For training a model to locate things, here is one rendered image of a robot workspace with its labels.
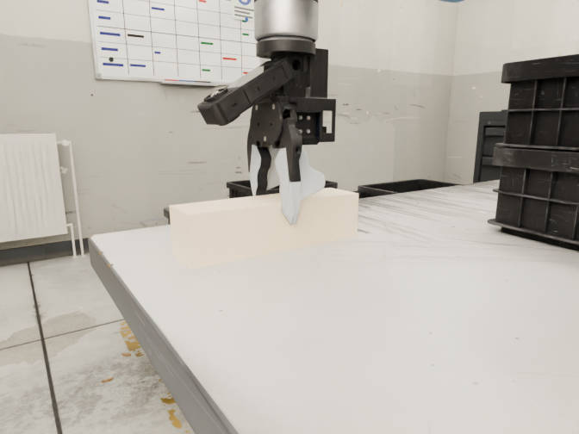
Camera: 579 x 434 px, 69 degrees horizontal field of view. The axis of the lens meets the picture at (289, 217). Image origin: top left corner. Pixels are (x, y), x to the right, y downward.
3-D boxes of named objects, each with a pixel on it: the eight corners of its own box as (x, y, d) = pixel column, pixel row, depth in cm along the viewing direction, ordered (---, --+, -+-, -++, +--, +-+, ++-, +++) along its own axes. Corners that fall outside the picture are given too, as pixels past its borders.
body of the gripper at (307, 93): (336, 147, 52) (339, 44, 50) (277, 150, 48) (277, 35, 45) (301, 145, 59) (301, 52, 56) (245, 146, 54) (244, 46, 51)
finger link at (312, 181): (337, 218, 51) (326, 143, 51) (297, 224, 48) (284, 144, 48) (321, 220, 54) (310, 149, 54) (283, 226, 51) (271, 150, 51)
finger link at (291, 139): (308, 179, 48) (296, 102, 48) (297, 180, 47) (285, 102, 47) (286, 185, 52) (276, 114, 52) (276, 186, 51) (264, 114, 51)
